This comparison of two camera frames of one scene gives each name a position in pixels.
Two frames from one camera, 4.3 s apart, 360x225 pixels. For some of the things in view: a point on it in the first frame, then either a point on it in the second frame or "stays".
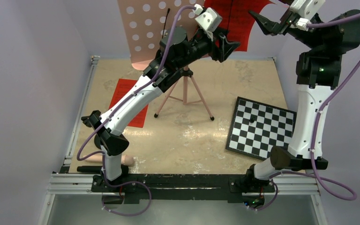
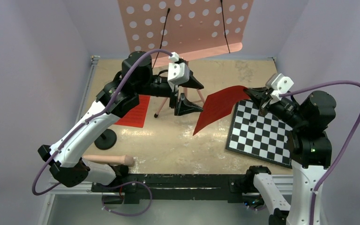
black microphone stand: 103,138 stays
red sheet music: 237,18 to 219,104
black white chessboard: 256,127 stays
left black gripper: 224,48 to 183,106
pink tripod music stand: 147,23 stays
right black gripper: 270,27 to 263,96
